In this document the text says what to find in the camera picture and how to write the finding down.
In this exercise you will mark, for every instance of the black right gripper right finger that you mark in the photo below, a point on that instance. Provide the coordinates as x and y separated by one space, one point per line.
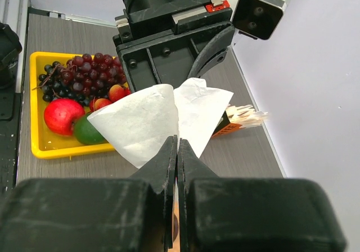
252 214

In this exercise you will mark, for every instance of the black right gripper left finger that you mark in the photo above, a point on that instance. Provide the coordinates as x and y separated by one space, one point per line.
94 214

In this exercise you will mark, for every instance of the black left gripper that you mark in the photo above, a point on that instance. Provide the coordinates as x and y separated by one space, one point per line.
168 41

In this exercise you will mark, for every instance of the round wooden dripper stand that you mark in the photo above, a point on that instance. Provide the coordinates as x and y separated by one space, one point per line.
176 240

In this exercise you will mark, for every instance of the dark filter holder box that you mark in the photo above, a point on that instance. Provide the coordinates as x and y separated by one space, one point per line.
225 126

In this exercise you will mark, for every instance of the green lime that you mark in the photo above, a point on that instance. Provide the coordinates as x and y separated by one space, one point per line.
86 133

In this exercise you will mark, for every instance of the dark purple grape bunch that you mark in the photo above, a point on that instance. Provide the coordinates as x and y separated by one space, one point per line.
81 78

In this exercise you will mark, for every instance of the yellow plastic fruit tray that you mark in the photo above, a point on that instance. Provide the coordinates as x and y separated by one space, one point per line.
44 143

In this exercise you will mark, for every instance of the red apple front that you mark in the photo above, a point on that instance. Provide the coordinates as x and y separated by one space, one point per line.
61 114

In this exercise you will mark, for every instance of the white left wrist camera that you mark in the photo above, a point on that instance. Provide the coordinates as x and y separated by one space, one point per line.
257 19

